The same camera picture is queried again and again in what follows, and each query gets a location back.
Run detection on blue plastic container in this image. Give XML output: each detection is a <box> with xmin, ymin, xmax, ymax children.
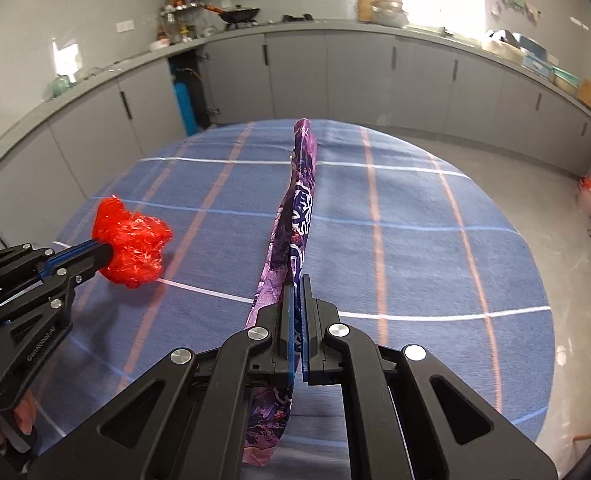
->
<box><xmin>505</xmin><ymin>32</ymin><xmax>551</xmax><ymax>58</ymax></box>

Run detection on person's left hand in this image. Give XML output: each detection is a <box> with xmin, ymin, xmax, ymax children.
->
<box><xmin>0</xmin><ymin>392</ymin><xmax>38</xmax><ymax>441</ymax></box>

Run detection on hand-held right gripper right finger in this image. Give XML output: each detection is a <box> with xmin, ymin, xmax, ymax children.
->
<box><xmin>298</xmin><ymin>275</ymin><xmax>559</xmax><ymax>480</ymax></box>

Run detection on purple printed wrapper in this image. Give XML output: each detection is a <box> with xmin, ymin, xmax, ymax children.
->
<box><xmin>242</xmin><ymin>118</ymin><xmax>321</xmax><ymax>467</ymax></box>

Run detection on white plastic basin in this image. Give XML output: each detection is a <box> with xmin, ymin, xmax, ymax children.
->
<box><xmin>483</xmin><ymin>30</ymin><xmax>523</xmax><ymax>63</ymax></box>

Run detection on blue cylinder in cabinet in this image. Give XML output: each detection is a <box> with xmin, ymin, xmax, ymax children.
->
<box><xmin>174</xmin><ymin>81</ymin><xmax>197</xmax><ymax>136</ymax></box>

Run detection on light blue crate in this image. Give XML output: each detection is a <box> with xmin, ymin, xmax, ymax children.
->
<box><xmin>523</xmin><ymin>52</ymin><xmax>556</xmax><ymax>78</ymax></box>

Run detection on gas stove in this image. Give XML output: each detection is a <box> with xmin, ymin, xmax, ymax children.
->
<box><xmin>235</xmin><ymin>12</ymin><xmax>316</xmax><ymax>26</ymax></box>

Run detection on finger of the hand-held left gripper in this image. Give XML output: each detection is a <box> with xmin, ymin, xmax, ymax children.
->
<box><xmin>0</xmin><ymin>241</ymin><xmax>113</xmax><ymax>293</ymax></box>
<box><xmin>0</xmin><ymin>254</ymin><xmax>117</xmax><ymax>327</ymax></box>

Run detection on wooden cutting board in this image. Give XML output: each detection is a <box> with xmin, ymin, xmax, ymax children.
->
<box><xmin>358</xmin><ymin>0</ymin><xmax>403</xmax><ymax>23</ymax></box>

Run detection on hanging wall cloths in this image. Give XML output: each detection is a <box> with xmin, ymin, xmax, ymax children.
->
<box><xmin>493</xmin><ymin>0</ymin><xmax>543</xmax><ymax>21</ymax></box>

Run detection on grey kitchen base cabinets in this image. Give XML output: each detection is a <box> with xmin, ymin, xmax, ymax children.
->
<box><xmin>0</xmin><ymin>19</ymin><xmax>591</xmax><ymax>256</ymax></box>

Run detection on blue plaid tablecloth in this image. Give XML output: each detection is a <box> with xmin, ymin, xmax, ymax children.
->
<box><xmin>32</xmin><ymin>119</ymin><xmax>556</xmax><ymax>480</ymax></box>

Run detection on black wok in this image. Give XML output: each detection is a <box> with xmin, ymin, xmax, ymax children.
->
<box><xmin>206</xmin><ymin>4</ymin><xmax>261</xmax><ymax>30</ymax></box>

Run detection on red plastic bag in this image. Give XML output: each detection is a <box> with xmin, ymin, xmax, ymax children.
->
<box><xmin>92</xmin><ymin>196</ymin><xmax>173</xmax><ymax>289</ymax></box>

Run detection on metal spice rack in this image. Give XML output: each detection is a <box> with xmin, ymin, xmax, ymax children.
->
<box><xmin>158</xmin><ymin>0</ymin><xmax>201</xmax><ymax>46</ymax></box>

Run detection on teal plastic basin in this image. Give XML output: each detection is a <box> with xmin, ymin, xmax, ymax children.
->
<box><xmin>550</xmin><ymin>66</ymin><xmax>581</xmax><ymax>95</ymax></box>

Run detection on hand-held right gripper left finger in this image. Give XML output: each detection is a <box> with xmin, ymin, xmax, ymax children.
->
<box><xmin>28</xmin><ymin>282</ymin><xmax>296</xmax><ymax>480</ymax></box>

